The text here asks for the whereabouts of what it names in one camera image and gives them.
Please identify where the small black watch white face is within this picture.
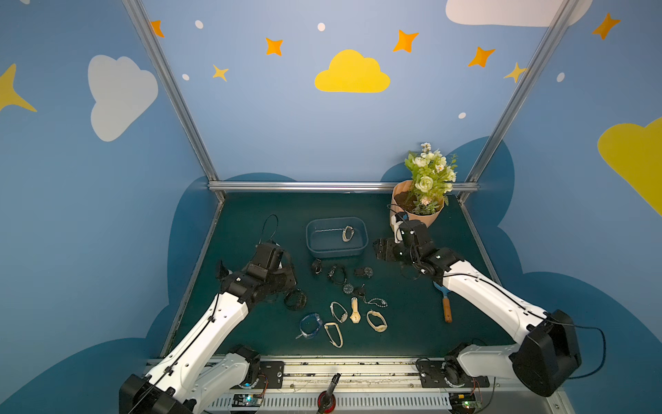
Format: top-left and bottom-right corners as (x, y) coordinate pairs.
(310, 259), (323, 275)

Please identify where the silver chain bracelet watch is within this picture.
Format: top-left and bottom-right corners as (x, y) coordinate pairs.
(362, 296), (388, 308)

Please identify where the black dial leather strap watch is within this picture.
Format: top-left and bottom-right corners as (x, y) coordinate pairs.
(342, 283), (365, 298)

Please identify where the cream strap round watch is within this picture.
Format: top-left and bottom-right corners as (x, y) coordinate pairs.
(365, 310), (388, 333)

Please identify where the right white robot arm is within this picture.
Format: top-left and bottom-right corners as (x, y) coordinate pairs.
(373, 220), (582, 397)

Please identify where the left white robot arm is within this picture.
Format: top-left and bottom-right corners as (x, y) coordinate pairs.
(119, 241), (297, 413)

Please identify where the blue plastic storage box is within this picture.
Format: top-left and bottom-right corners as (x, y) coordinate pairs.
(306, 217), (368, 259)

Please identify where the ribbed terracotta flower pot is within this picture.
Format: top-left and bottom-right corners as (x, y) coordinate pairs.
(388, 179), (446, 229)

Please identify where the silver cylindrical flashlight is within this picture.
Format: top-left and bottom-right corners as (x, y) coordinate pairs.
(215, 260), (232, 283)

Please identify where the artificial white flower plant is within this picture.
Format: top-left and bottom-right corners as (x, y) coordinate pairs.
(404, 142), (458, 216)

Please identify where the left green circuit board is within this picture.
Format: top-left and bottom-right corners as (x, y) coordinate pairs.
(231, 393), (264, 409)

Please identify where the green circuit board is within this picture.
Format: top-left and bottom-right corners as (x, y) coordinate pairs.
(448, 393), (481, 414)
(231, 393), (264, 409)

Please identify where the red emergency stop button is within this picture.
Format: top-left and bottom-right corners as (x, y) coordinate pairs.
(317, 373), (341, 414)

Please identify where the right green circuit board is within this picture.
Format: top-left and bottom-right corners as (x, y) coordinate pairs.
(448, 393), (481, 414)

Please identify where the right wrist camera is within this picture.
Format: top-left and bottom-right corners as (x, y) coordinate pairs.
(390, 210), (409, 243)

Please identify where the blue garden fork wooden handle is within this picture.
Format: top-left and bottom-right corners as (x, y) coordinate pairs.
(433, 282), (453, 324)

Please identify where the cream strap square watch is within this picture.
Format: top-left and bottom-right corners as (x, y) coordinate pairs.
(323, 322), (344, 348)

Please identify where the cream strap small watch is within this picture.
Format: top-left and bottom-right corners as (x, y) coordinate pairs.
(350, 297), (361, 324)

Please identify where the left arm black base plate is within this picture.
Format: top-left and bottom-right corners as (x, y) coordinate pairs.
(239, 361), (284, 390)

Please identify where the aluminium back frame bar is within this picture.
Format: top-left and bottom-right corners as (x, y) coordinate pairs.
(208, 180), (479, 193)

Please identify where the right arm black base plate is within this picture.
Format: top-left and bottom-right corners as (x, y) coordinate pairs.
(415, 358), (491, 388)

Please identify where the aluminium rail front frame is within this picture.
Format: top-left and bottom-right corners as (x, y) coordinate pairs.
(201, 355), (574, 413)

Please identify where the aluminium right frame post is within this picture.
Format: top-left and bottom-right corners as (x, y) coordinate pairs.
(458, 0), (580, 205)

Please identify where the aluminium frame post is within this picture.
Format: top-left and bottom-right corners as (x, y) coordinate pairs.
(458, 0), (580, 205)
(122, 0), (225, 204)

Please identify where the aluminium left frame post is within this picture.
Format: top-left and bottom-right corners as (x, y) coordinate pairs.
(122, 0), (225, 204)

